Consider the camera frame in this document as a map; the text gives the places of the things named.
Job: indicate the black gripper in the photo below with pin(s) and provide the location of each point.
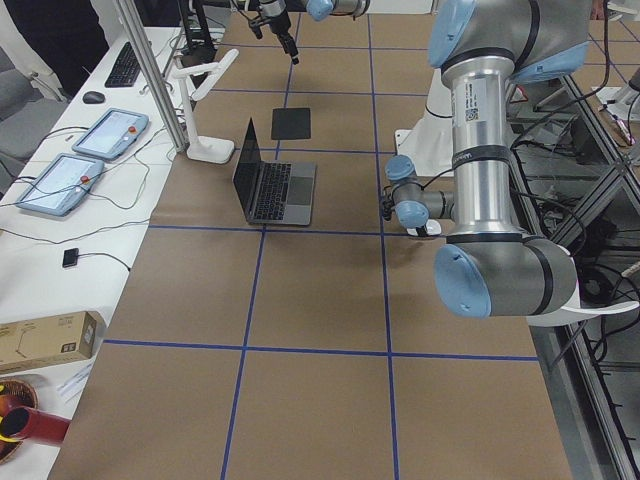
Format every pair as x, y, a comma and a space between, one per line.
280, 26
424, 231

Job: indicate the white computer mouse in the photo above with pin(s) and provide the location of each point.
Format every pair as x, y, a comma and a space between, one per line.
433, 226

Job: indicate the black mouse pad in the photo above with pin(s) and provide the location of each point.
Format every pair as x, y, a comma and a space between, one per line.
291, 123

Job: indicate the grey laptop computer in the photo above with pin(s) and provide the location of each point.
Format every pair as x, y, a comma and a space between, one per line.
273, 192

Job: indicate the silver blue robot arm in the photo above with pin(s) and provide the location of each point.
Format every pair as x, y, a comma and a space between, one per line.
274, 14
487, 266

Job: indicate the black computer mouse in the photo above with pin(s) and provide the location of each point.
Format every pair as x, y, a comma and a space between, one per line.
93, 98

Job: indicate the cardboard lamp box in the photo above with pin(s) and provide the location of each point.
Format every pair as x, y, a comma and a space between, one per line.
49, 341

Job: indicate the black keyboard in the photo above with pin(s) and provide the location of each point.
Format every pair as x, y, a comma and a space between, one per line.
125, 70

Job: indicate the white chair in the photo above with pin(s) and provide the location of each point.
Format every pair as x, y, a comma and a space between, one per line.
573, 311

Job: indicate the upper blue teach pendant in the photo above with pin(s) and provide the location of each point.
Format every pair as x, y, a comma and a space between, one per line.
112, 134

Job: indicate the blue teach pendant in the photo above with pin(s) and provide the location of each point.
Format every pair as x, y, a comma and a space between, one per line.
62, 186
112, 134

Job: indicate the person in black shirt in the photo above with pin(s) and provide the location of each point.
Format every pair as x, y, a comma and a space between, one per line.
66, 35

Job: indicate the lower blue teach pendant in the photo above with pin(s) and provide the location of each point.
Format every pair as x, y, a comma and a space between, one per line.
62, 186

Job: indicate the grey office chair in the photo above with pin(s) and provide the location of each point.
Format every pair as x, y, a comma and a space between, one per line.
26, 118

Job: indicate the small black puck device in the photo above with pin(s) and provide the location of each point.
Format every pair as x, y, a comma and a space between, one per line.
70, 257

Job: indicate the woven basket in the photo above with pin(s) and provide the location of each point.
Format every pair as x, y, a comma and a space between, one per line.
14, 393

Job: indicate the red cylinder object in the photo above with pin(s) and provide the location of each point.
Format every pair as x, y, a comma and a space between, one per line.
29, 424

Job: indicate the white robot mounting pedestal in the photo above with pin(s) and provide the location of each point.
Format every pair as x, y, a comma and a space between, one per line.
429, 142

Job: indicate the aluminium frame post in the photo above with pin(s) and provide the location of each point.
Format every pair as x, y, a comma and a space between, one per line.
133, 26

